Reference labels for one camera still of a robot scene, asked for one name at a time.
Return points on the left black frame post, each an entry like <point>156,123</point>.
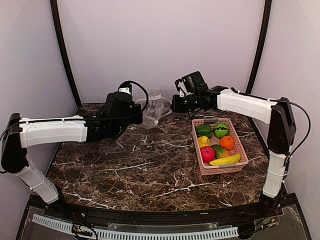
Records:
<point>63,51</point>

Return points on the green toy pepper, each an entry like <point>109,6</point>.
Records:
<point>203,131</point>

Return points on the white slotted cable duct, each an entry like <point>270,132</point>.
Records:
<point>117,231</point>

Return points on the pink plastic basket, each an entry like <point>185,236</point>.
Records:
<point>207,169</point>

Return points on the black frame post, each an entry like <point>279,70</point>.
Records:
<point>63,51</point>
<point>260,46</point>

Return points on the yellow toy pepper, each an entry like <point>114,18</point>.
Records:
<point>203,141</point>

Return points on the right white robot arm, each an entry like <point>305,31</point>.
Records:
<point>277,114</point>

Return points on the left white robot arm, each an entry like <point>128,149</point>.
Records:
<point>109,122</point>

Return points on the right black frame post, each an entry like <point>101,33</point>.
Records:
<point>260,46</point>

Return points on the black front rail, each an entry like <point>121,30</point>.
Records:
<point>241,215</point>

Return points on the green orange toy mango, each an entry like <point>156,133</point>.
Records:
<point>220,152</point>

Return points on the toy orange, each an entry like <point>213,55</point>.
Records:
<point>227,142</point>

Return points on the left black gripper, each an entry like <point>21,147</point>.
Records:
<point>138,118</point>

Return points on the red toy apple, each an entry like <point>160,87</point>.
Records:
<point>208,154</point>

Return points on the clear zip top bag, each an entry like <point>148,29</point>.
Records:
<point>158,106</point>

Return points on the yellow toy banana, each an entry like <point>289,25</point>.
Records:
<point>233,159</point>

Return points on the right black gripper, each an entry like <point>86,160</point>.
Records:
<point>176,106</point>

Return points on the green toy watermelon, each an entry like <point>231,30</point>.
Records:
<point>221,130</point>

